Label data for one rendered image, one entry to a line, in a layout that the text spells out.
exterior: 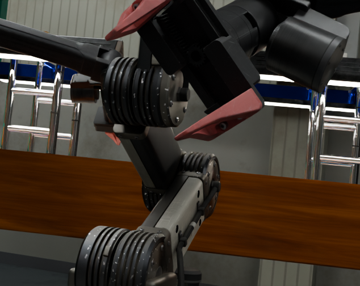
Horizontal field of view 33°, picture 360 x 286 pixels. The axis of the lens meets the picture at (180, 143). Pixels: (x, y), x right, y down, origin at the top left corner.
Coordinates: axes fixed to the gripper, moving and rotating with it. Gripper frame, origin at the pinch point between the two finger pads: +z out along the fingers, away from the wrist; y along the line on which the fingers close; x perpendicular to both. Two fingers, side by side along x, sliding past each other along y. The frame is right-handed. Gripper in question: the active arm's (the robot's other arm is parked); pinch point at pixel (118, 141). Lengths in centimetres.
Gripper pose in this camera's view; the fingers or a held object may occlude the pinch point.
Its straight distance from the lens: 161.6
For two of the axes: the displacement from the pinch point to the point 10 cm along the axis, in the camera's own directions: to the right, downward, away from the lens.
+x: -1.4, 7.1, -6.9
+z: 0.2, 7.0, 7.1
